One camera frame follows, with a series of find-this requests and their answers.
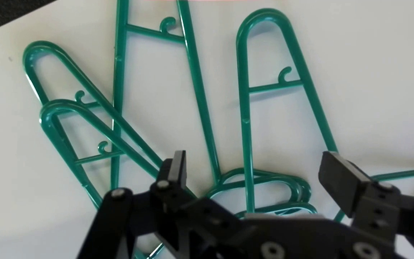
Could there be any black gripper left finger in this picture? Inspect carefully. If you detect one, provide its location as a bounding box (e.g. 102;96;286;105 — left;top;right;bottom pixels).
151;149;189;201

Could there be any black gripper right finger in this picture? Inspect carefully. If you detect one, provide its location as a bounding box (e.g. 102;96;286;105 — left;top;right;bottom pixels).
318;151;378;223

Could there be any green plastic hanger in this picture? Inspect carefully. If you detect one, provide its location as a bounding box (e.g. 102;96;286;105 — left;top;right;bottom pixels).
112;0;222;194
247;1;414;216

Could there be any green plastic hanger on table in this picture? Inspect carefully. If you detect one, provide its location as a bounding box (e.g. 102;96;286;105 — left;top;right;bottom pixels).
112;0;222;194

